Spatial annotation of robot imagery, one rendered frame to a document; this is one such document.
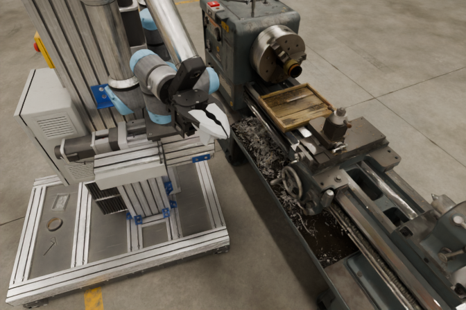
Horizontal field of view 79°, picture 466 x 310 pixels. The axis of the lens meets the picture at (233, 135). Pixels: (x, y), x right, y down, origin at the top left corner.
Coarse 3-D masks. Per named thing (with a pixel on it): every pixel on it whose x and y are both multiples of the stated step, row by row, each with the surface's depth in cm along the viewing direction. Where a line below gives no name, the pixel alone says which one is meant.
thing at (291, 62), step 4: (292, 60) 156; (296, 60) 158; (284, 64) 159; (288, 64) 156; (292, 64) 155; (296, 64) 154; (284, 68) 158; (288, 68) 155; (292, 68) 154; (296, 68) 154; (300, 68) 155; (284, 72) 160; (288, 72) 157; (292, 72) 154; (296, 72) 160; (300, 72) 157; (292, 76) 157; (296, 76) 158
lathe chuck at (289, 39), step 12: (264, 36) 158; (276, 36) 154; (288, 36) 155; (264, 48) 155; (288, 48) 161; (300, 48) 165; (252, 60) 166; (264, 60) 160; (276, 60) 173; (264, 72) 165
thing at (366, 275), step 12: (348, 264) 134; (360, 264) 131; (360, 276) 130; (372, 276) 125; (372, 288) 126; (384, 288) 120; (324, 300) 163; (336, 300) 148; (372, 300) 125; (384, 300) 122; (396, 300) 116
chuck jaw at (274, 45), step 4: (272, 40) 155; (272, 44) 155; (276, 44) 154; (272, 48) 155; (276, 48) 152; (280, 48) 153; (276, 52) 154; (280, 52) 155; (284, 52) 154; (280, 56) 155; (284, 56) 156; (280, 60) 161; (284, 60) 156; (288, 60) 156
